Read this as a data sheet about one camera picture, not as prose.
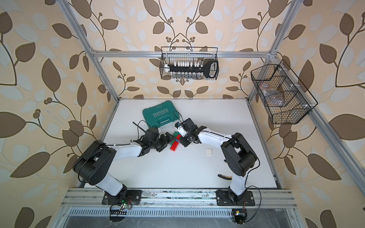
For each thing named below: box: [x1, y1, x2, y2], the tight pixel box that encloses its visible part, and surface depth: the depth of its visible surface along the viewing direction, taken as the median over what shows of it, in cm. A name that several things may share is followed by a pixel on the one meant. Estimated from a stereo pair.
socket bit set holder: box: [163, 59, 219, 79], surface depth 86 cm
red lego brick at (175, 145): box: [170, 140, 180, 152], surface depth 93 cm
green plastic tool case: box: [142, 100, 181, 128], surface depth 107 cm
